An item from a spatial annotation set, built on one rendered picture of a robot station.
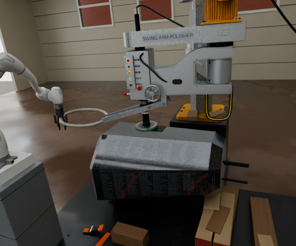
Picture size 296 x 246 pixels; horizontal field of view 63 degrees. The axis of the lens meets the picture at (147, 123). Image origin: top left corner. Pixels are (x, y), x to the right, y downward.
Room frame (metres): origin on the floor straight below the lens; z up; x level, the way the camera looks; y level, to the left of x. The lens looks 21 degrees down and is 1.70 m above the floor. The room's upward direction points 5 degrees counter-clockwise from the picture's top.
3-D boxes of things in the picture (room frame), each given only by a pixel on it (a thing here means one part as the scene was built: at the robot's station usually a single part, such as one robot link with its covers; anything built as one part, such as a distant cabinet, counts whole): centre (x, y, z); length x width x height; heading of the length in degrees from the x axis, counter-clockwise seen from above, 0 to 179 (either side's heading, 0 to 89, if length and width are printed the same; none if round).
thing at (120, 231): (1.57, 0.23, 0.07); 0.30 x 0.12 x 0.12; 65
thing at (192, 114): (2.41, -0.48, 0.81); 0.20 x 0.10 x 0.05; 165
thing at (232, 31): (2.06, -0.32, 1.62); 0.96 x 0.25 x 0.17; 74
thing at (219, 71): (1.98, -0.62, 1.34); 0.19 x 0.19 x 0.20
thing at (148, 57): (2.13, -0.06, 1.32); 0.36 x 0.22 x 0.45; 74
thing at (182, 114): (2.63, -0.63, 0.76); 0.49 x 0.49 x 0.05; 67
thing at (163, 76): (2.03, -0.36, 1.30); 0.74 x 0.23 x 0.49; 74
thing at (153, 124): (2.15, 0.01, 0.84); 0.21 x 0.21 x 0.01
